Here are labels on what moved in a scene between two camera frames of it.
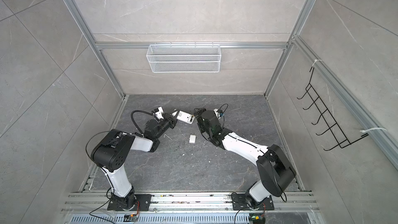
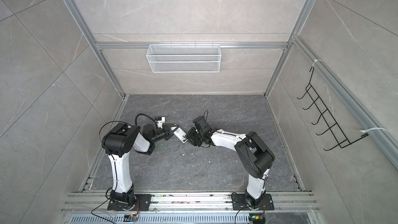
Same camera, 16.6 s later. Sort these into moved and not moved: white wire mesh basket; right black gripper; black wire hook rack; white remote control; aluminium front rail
Moved: right black gripper; white remote control
Not moved: black wire hook rack; aluminium front rail; white wire mesh basket
